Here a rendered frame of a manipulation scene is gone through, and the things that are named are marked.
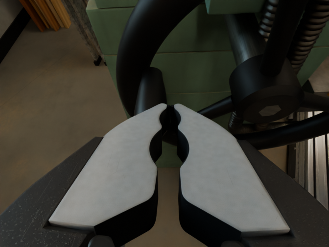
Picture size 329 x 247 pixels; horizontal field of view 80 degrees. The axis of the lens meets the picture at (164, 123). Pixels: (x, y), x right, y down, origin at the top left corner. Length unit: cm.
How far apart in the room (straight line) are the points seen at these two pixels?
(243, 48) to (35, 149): 118
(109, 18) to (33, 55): 147
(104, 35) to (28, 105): 115
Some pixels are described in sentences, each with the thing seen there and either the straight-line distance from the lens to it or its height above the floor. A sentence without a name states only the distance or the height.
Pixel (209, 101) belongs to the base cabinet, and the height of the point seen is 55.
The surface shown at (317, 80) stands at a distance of 57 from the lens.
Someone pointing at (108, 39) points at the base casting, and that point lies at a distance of 39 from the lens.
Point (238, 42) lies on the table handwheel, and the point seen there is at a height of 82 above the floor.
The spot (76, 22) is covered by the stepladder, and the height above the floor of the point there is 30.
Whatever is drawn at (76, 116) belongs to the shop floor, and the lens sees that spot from 128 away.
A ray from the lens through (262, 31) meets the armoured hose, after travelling 26.
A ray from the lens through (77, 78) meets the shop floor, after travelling 147.
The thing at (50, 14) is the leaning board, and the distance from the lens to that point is 191.
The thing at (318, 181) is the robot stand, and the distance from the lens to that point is 93.
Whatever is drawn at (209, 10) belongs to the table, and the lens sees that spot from 25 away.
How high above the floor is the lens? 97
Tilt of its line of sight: 60 degrees down
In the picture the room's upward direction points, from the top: 5 degrees counter-clockwise
